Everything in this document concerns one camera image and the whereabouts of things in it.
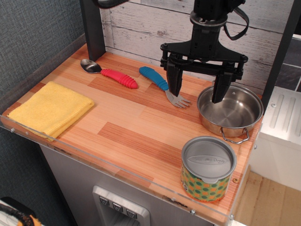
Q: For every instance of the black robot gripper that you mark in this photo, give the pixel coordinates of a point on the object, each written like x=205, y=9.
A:
x=203, y=54

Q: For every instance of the yellow cloth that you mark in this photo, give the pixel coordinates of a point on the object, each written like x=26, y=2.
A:
x=51, y=110

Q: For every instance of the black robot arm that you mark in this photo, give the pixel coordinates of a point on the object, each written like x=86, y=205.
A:
x=215, y=12

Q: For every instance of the stainless steel pot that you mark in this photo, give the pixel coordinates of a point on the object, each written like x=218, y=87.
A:
x=234, y=117

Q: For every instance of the polka dot tin can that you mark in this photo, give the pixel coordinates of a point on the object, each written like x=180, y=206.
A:
x=207, y=165

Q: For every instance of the white toy cabinet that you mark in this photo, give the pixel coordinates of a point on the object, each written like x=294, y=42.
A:
x=277, y=151

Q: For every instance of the grey toy fridge dispenser panel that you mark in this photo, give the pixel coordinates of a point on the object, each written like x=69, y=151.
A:
x=115, y=210

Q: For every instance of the clear acrylic table edge guard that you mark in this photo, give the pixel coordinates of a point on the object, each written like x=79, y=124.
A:
x=139, y=162

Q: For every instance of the black orange object bottom left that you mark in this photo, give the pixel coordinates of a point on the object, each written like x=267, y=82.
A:
x=14, y=213

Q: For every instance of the blue handled metal fork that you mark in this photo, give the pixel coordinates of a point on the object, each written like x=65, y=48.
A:
x=154, y=76

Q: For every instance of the dark grey right post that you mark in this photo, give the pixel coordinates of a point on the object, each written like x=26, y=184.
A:
x=281, y=52

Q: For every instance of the red handled metal spoon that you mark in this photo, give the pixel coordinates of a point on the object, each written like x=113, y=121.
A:
x=90, y=66

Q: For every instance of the dark grey vertical post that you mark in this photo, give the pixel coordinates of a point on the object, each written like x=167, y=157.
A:
x=93, y=29

